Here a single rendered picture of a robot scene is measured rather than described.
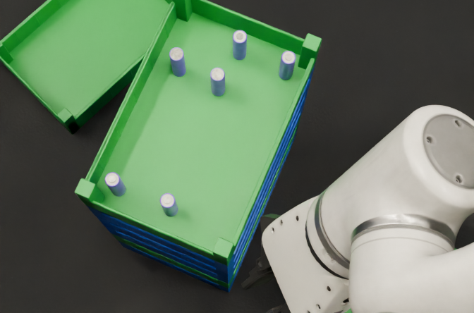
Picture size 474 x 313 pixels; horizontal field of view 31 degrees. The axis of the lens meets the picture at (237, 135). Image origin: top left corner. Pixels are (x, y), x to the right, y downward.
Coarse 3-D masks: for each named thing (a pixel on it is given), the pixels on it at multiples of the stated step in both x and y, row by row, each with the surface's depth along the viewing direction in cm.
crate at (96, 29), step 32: (64, 0) 160; (96, 0) 161; (128, 0) 161; (160, 0) 162; (32, 32) 160; (64, 32) 160; (96, 32) 160; (128, 32) 160; (32, 64) 158; (64, 64) 158; (96, 64) 158; (128, 64) 158; (64, 96) 157; (96, 96) 157
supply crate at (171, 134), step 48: (192, 0) 114; (192, 48) 117; (288, 48) 116; (144, 96) 115; (192, 96) 115; (240, 96) 115; (288, 96) 115; (144, 144) 113; (192, 144) 113; (240, 144) 113; (96, 192) 106; (144, 192) 111; (192, 192) 111; (240, 192) 112; (192, 240) 110
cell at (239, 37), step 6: (240, 30) 111; (234, 36) 110; (240, 36) 110; (246, 36) 110; (234, 42) 111; (240, 42) 110; (246, 42) 112; (234, 48) 113; (240, 48) 112; (246, 48) 114; (234, 54) 115; (240, 54) 114
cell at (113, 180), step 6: (108, 174) 106; (114, 174) 106; (108, 180) 105; (114, 180) 105; (120, 180) 106; (108, 186) 106; (114, 186) 105; (120, 186) 107; (114, 192) 109; (120, 192) 110
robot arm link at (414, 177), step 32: (416, 128) 62; (448, 128) 63; (384, 160) 63; (416, 160) 60; (448, 160) 61; (352, 192) 67; (384, 192) 63; (416, 192) 61; (448, 192) 60; (352, 224) 66; (384, 224) 62; (416, 224) 62; (448, 224) 63
